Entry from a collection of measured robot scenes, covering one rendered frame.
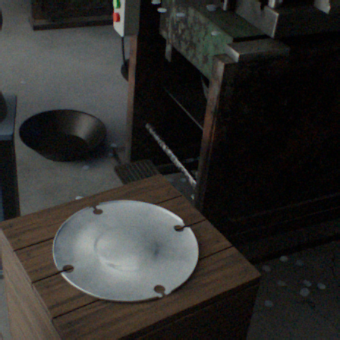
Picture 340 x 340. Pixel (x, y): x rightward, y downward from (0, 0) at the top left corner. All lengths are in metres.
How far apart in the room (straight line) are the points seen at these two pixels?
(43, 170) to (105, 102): 0.53
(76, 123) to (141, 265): 1.12
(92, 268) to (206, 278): 0.22
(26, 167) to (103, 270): 0.94
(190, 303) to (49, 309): 0.25
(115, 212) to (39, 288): 0.26
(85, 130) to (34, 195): 0.39
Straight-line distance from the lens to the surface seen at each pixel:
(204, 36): 1.51
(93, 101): 2.40
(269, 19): 1.42
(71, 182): 1.94
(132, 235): 1.20
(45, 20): 3.08
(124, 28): 1.71
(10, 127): 1.37
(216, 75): 1.35
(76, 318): 1.06
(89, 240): 1.20
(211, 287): 1.13
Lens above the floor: 1.16
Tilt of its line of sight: 35 degrees down
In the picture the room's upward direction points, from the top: 6 degrees clockwise
